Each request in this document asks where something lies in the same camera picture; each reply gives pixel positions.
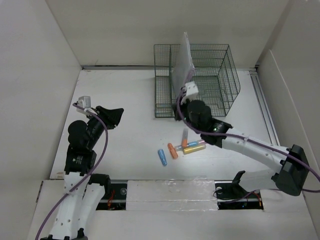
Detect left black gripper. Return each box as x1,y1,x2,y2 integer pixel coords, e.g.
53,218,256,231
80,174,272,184
86,105,123,148

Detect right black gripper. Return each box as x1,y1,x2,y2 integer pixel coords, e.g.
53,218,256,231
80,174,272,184
171,94,202,134

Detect white notebook booklet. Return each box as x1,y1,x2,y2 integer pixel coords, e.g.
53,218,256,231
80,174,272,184
172,32,193,96

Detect clear zip pouch purple zipper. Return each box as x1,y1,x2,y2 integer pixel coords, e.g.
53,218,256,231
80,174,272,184
185,64,195,83

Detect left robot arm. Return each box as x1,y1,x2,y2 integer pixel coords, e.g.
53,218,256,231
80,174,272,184
41,103,124,240

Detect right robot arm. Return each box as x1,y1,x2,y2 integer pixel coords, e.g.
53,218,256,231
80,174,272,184
174,96,310,197

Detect orange capped clear marker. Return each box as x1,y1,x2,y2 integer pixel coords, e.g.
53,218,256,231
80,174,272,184
181,128,189,149

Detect pink marker pen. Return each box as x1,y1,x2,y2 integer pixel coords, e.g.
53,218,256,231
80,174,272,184
197,139,206,145

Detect light blue capped marker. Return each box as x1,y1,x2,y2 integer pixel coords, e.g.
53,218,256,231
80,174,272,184
174,141,199,151

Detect yellow marker pen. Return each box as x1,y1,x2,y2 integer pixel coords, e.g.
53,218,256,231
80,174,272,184
183,144,206,155

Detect orange marker pen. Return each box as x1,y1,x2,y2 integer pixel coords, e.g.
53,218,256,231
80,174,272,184
167,143,179,160

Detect blue marker pen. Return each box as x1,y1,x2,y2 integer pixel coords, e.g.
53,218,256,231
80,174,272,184
157,149,168,167

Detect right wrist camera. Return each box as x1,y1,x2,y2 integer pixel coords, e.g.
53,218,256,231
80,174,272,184
180,81,199,105

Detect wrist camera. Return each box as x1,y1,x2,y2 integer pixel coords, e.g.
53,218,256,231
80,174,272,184
76,96,91,110
180,81,199,105

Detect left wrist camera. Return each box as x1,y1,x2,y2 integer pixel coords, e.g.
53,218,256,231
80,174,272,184
76,96,91,110

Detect green wire mesh organizer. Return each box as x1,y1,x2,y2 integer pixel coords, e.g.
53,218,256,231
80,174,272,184
153,44,241,118

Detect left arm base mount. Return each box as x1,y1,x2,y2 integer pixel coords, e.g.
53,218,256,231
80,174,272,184
89,173,128,211

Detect aluminium rail right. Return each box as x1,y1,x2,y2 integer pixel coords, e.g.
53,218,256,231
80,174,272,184
249,70,280,145

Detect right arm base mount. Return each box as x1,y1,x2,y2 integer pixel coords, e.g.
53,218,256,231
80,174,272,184
212,170,264,210

